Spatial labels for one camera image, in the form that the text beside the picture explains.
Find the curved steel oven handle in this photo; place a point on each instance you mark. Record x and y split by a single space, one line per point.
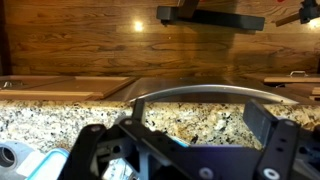
215 88

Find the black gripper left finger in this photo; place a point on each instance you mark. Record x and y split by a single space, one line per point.
128 139

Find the wooden cabinet door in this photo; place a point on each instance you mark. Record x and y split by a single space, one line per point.
60 88

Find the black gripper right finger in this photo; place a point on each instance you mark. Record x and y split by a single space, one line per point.
289 152

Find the blue plastic container lid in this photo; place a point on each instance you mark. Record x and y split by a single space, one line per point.
51 166

